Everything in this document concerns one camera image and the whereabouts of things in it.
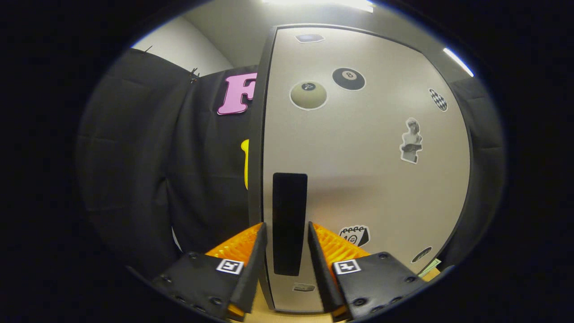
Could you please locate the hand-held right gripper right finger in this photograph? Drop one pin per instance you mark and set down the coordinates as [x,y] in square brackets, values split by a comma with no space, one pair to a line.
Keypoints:
[319,269]

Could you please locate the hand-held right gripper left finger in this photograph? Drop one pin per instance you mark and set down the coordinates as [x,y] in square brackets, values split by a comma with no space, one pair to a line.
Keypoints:
[255,269]

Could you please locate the beige cabinet door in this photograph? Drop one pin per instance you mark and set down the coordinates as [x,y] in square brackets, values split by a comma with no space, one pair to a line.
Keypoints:
[367,179]

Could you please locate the dark grey cabinet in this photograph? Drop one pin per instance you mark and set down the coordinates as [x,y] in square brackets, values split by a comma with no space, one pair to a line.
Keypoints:
[255,157]

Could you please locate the black backdrop cloth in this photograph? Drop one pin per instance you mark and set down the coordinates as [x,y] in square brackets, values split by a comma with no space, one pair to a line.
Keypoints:
[134,170]

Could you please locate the narrow ceiling light panel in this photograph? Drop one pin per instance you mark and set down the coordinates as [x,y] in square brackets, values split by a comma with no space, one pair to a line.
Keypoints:
[458,62]

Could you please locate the large ceiling light panel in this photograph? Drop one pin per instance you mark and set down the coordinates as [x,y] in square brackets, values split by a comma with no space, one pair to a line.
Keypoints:
[323,3]

